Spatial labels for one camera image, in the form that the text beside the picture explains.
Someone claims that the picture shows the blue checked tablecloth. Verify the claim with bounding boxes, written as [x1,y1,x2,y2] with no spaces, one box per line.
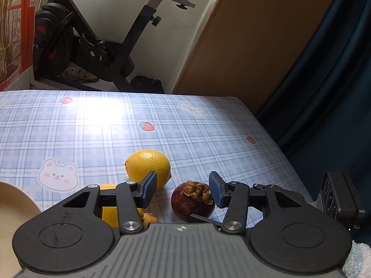
[0,90,315,232]

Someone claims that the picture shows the light fluffy cloth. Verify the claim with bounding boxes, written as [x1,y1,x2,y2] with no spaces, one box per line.
[342,240,371,278]

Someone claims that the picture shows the beige sneaker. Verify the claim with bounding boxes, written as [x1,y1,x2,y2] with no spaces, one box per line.
[61,66,99,83]

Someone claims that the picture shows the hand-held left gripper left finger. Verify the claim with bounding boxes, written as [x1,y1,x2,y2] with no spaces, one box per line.
[61,170,158,236]

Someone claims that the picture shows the black bag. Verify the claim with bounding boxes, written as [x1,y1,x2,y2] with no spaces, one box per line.
[130,75,164,94]

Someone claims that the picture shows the dark purple mangosteen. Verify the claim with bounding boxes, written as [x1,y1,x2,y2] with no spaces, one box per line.
[170,180,216,223]

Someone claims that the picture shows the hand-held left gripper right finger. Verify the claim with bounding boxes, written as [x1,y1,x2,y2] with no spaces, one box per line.
[209,171,305,236]

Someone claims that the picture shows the dark teal curtain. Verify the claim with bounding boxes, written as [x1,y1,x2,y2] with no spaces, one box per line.
[255,0,371,206]

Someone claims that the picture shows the beige bowl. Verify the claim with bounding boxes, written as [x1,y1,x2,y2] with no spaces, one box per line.
[0,181,41,278]

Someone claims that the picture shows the brown wooden door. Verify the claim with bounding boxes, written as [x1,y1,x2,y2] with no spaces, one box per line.
[174,0,345,115]

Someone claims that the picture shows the yellow lemon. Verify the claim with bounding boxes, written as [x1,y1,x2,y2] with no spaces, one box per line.
[124,150,171,191]
[99,183,144,229]

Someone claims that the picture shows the black exercise bike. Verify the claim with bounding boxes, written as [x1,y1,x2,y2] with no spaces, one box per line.
[32,0,205,93]

